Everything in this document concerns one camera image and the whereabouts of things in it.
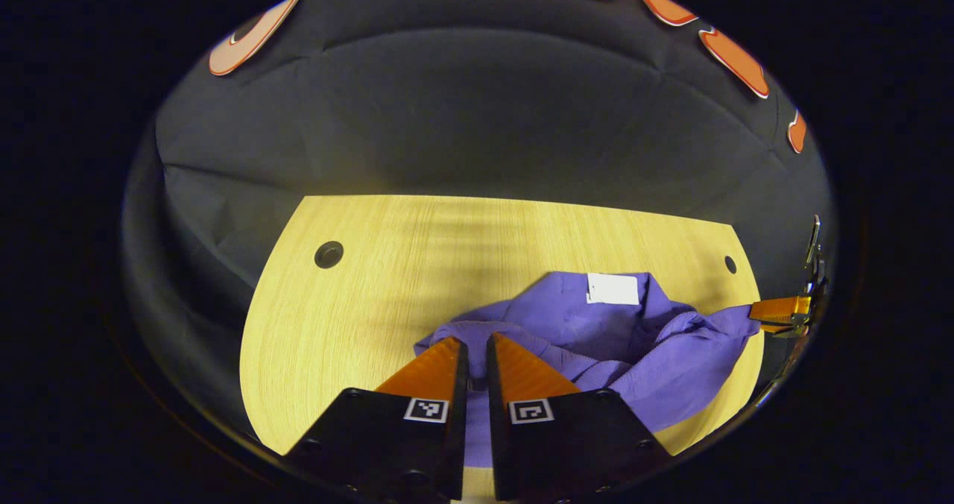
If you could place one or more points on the purple shirt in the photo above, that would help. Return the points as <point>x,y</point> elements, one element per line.
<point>656,370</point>

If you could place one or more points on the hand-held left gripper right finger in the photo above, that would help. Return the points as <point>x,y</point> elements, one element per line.
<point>498,422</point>

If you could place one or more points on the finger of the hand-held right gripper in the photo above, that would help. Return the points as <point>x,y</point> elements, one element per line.
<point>779,310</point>

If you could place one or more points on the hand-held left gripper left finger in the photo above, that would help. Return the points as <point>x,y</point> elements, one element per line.
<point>456,414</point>

